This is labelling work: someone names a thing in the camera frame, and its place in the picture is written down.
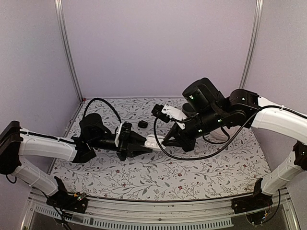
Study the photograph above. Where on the right aluminium frame post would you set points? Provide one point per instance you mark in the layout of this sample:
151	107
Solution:
252	43

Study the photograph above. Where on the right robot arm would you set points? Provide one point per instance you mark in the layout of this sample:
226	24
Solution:
241	108

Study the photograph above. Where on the dark grey mug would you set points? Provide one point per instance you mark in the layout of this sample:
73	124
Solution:
189	111

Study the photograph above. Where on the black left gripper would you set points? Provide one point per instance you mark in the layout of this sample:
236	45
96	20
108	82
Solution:
125	148

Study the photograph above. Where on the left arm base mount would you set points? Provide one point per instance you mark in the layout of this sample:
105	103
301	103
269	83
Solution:
63	200

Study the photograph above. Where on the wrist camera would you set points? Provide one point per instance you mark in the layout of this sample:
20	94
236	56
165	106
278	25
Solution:
118	135
167	113

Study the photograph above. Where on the black earbud charging case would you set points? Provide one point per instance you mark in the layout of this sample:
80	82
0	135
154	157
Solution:
142	124

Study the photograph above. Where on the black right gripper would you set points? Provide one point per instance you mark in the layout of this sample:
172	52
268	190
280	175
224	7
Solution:
186	143

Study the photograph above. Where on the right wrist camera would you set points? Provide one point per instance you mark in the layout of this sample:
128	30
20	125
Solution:
167	113

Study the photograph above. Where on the white earbud case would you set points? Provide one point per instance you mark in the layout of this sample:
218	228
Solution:
152	143

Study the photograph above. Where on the floral patterned table mat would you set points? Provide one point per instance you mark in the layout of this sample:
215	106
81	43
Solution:
204	173

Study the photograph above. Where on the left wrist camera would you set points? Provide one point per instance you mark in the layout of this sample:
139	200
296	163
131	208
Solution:
118	135

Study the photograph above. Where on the left aluminium frame post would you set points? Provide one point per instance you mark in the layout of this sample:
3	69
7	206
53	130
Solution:
65	40

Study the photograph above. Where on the front aluminium rail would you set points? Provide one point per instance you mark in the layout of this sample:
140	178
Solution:
164	212

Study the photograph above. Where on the aluminium frame post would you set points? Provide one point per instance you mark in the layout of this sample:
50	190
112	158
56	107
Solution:
65	40
252	43

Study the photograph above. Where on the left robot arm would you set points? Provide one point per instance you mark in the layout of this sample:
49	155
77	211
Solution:
16	143

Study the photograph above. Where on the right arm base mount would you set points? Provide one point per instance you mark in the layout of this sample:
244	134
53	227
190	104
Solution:
252	202

